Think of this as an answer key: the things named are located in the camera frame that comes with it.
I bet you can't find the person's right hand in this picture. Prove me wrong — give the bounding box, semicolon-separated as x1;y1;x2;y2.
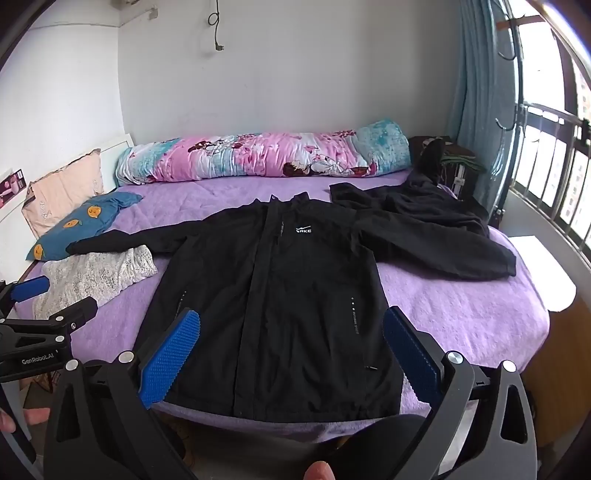
302;460;335;480

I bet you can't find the person's dark clothing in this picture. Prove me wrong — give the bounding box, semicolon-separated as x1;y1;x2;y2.
330;413;432;480

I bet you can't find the black jacket with white logo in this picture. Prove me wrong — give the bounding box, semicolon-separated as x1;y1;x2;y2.
67;194;517;423

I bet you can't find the blue pillow with orange print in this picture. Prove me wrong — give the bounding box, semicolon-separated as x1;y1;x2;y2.
25;191;144;261

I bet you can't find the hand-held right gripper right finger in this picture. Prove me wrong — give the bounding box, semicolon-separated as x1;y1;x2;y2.
383;305;539;480

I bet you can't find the rolled floral quilt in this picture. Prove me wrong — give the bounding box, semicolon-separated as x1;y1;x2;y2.
115;119;411;186

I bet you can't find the peach pillow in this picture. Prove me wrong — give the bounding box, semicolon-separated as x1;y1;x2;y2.
22;148;105;238

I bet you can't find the white headboard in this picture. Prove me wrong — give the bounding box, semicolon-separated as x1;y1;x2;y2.
0;133;134;222

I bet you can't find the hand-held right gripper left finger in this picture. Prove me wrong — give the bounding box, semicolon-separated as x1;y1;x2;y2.
44;308;201;480

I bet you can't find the pink product box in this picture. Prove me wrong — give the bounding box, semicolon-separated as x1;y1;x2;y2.
0;168;29;208

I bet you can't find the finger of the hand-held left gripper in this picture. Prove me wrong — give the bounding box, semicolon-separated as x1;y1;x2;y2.
0;276;51;321
0;296;99;356

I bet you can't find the light blue curtain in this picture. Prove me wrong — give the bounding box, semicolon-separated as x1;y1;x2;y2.
445;0;522;213

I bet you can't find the metal window railing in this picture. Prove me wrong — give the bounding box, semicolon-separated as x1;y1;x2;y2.
508;104;591;259

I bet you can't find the black power cable with plug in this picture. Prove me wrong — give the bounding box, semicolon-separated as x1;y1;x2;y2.
207;0;227;52

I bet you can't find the bed with purple sheet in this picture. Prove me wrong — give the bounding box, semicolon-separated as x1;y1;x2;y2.
14;171;552;439

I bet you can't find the black hooded jacket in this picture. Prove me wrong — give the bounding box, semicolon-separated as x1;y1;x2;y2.
330;167;491;241

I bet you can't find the white lace cloth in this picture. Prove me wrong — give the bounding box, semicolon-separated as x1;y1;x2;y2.
32;244;158;320

